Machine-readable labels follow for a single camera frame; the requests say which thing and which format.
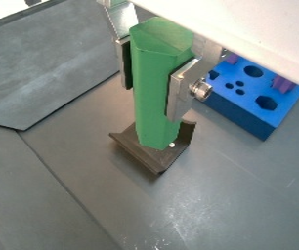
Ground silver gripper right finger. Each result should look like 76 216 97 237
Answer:
165 34 226 121

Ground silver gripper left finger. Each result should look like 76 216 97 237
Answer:
96 0 138 90

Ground black holder plate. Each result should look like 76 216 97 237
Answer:
109 120 197 175

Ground purple peg in board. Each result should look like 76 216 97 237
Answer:
271 75 296 94

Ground green hexagon peg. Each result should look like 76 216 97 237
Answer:
130 17 193 149

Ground blue shape board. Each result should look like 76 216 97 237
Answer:
204 56 299 141

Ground small purple peg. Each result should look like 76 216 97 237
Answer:
225 53 240 64

